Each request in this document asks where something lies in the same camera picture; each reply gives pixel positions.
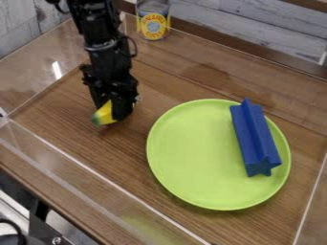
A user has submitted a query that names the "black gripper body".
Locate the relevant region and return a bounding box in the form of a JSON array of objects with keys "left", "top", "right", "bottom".
[{"left": 79, "top": 37, "right": 138, "bottom": 100}]

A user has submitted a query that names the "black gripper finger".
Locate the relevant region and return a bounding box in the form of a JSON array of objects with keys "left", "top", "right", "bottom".
[
  {"left": 111, "top": 93, "right": 135, "bottom": 121},
  {"left": 89, "top": 83, "right": 107, "bottom": 108}
]

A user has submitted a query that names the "yellow toy banana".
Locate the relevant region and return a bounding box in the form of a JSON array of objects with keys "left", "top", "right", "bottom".
[{"left": 93, "top": 101, "right": 117, "bottom": 125}]

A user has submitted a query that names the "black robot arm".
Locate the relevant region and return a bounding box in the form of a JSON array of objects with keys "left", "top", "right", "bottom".
[{"left": 67, "top": 0, "right": 139, "bottom": 125}]

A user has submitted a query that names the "green plate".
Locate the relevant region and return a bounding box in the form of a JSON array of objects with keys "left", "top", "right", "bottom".
[{"left": 146, "top": 99, "right": 292, "bottom": 211}]

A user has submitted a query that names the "yellow labelled tin can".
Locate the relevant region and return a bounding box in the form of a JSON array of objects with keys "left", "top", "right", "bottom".
[{"left": 135, "top": 0, "right": 171, "bottom": 41}]

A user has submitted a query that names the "blue star-shaped block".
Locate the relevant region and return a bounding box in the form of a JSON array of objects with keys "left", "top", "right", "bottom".
[{"left": 230, "top": 99, "right": 283, "bottom": 177}]

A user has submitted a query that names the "black metal stand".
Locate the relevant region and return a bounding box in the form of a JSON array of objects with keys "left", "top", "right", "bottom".
[{"left": 29, "top": 199, "right": 74, "bottom": 245}]

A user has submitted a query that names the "clear acrylic tray wall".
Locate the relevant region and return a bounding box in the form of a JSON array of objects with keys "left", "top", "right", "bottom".
[{"left": 0, "top": 22, "right": 327, "bottom": 245}]

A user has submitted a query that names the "black cable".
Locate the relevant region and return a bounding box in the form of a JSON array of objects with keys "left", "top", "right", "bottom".
[{"left": 0, "top": 218, "right": 30, "bottom": 245}]

